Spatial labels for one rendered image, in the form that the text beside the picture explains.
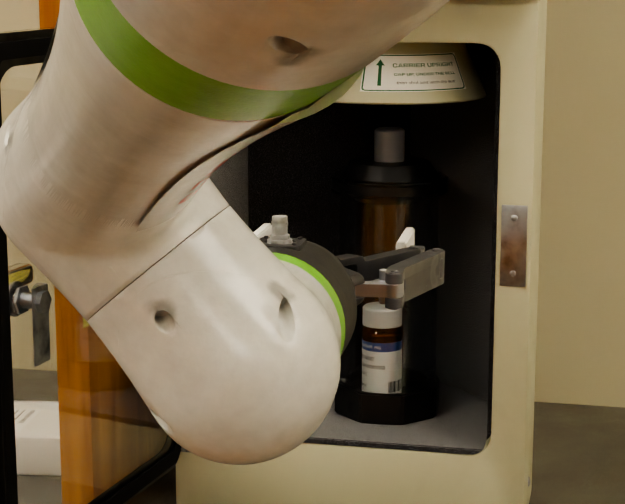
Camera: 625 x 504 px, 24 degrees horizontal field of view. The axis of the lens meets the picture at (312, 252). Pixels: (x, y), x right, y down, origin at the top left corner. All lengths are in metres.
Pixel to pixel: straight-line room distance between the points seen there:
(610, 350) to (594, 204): 0.17
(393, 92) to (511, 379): 0.27
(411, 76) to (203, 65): 0.83
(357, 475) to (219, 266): 0.59
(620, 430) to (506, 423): 0.34
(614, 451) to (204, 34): 1.17
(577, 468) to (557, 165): 0.37
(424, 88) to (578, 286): 0.49
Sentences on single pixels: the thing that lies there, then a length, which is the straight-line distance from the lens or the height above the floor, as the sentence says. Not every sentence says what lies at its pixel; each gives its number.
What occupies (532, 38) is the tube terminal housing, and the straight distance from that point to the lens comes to 1.23.
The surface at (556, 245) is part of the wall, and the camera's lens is 1.68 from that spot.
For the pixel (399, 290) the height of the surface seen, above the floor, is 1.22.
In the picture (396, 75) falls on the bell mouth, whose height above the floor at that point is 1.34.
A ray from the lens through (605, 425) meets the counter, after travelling 1.63.
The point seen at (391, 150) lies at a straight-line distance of 1.33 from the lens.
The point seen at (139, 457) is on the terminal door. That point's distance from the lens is 1.26.
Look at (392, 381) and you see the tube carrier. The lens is 1.35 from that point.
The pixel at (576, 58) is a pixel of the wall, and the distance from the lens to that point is 1.66.
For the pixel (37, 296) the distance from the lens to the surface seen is 1.05.
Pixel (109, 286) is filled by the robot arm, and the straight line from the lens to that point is 0.76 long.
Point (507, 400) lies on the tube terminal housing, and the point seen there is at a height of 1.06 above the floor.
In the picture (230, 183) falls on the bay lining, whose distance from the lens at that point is 1.36.
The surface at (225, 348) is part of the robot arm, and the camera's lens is 0.75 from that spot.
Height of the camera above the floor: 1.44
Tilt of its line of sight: 12 degrees down
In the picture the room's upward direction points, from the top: straight up
